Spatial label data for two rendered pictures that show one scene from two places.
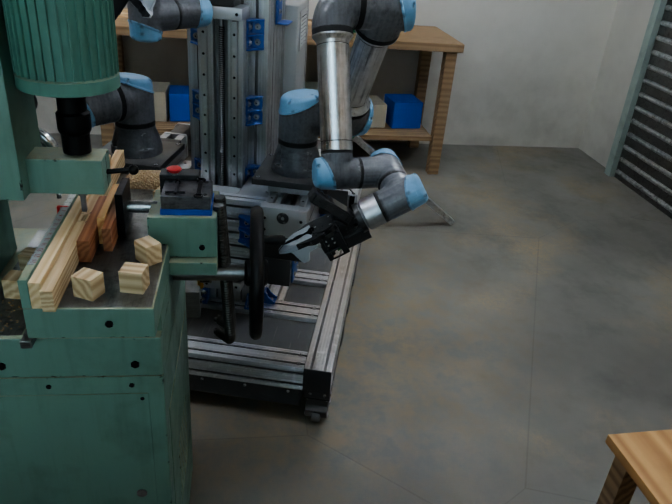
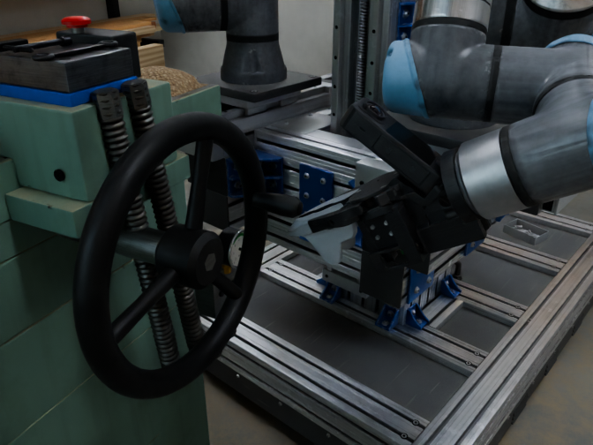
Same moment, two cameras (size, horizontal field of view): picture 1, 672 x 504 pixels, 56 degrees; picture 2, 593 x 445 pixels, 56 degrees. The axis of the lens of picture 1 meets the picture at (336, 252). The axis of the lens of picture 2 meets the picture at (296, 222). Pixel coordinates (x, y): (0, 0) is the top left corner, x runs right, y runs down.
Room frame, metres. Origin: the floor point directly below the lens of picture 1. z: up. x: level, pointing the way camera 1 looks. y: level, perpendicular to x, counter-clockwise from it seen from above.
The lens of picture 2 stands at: (0.85, -0.21, 1.09)
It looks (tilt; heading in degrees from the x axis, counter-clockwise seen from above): 27 degrees down; 36
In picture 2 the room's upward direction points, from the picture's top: straight up
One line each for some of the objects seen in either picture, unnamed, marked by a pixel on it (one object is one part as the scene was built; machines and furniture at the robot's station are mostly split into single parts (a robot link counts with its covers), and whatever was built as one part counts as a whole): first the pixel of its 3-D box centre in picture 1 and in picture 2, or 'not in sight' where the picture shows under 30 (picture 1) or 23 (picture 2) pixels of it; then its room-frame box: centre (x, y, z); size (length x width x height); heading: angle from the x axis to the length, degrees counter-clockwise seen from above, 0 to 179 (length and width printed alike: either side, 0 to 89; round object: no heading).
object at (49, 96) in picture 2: (185, 189); (77, 59); (1.19, 0.32, 0.99); 0.13 x 0.11 x 0.06; 9
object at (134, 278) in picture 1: (134, 278); not in sight; (0.94, 0.35, 0.92); 0.04 x 0.04 x 0.04; 88
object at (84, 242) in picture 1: (95, 227); not in sight; (1.12, 0.48, 0.92); 0.21 x 0.02 x 0.04; 9
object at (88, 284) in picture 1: (88, 284); not in sight; (0.91, 0.42, 0.92); 0.04 x 0.03 x 0.04; 73
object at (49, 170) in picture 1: (69, 173); not in sight; (1.13, 0.52, 1.03); 0.14 x 0.07 x 0.09; 99
